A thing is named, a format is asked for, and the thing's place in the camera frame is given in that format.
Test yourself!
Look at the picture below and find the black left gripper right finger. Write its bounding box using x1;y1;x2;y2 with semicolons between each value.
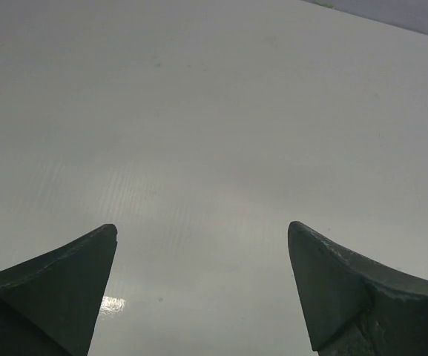
288;221;428;355

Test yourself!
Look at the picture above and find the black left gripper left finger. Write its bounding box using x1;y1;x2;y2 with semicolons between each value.
0;224;117;355

